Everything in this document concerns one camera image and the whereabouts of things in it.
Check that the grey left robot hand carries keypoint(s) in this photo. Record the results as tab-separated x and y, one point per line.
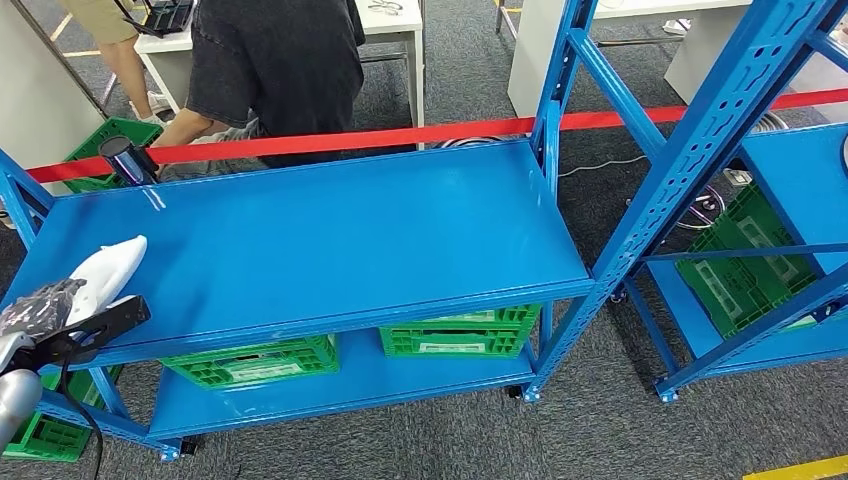
40	308

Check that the white curved shell part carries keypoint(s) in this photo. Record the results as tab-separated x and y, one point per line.
109	265

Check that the blue metal shelf rack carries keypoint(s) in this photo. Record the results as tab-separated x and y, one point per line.
298	232
802	185

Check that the black rack caster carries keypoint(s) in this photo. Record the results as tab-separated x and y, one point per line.
189	447
515	391

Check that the white partition panel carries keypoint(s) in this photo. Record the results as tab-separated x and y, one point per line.
40	99

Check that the person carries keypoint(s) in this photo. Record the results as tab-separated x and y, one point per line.
278	60
126	60

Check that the black device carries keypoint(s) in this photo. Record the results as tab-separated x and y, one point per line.
166	16

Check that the red barrier tape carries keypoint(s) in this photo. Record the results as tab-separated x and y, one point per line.
331	141

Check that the white desk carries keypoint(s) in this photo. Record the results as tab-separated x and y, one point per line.
530	60

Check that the white cabinet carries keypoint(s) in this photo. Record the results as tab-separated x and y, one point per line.
696	66

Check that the yellow floor tape square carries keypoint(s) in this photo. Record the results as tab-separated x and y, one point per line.
808	469

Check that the black chrome barrier post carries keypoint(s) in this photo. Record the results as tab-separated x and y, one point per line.
129	162

